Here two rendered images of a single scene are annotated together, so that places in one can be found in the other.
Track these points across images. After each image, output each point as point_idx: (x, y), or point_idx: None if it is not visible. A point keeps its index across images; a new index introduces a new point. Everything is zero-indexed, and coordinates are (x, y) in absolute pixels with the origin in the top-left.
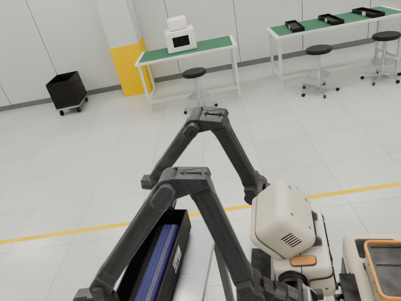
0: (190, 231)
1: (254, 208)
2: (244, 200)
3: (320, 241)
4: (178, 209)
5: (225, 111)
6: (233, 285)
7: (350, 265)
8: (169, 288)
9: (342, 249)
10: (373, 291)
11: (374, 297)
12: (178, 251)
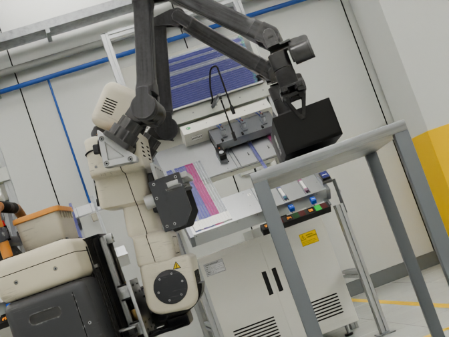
0: (285, 155)
1: None
2: (165, 112)
3: None
4: (286, 113)
5: None
6: None
7: (81, 241)
8: (278, 153)
9: (79, 258)
10: (73, 232)
11: (75, 238)
12: (276, 140)
